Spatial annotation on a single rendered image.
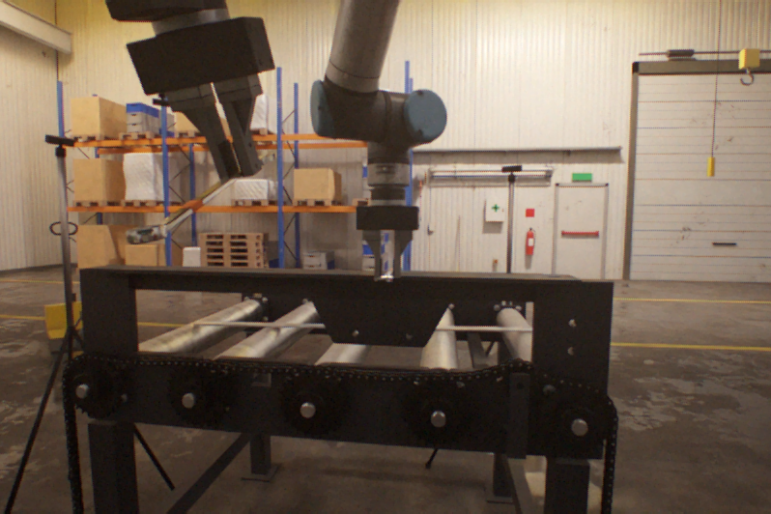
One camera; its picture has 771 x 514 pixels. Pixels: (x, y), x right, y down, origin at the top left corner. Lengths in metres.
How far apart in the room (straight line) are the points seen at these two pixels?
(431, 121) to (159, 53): 0.44
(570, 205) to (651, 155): 2.03
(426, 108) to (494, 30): 10.20
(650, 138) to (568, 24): 3.12
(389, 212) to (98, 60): 13.43
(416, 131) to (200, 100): 0.37
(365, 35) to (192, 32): 0.26
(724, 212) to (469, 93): 6.21
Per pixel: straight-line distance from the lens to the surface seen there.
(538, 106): 10.53
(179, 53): 0.49
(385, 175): 0.85
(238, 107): 0.49
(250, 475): 2.44
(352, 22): 0.66
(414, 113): 0.74
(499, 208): 9.91
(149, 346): 1.45
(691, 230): 11.34
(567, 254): 10.35
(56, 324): 5.81
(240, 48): 0.46
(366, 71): 0.68
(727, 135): 11.81
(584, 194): 10.44
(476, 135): 10.21
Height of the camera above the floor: 1.29
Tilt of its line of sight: 5 degrees down
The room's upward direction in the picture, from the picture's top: straight up
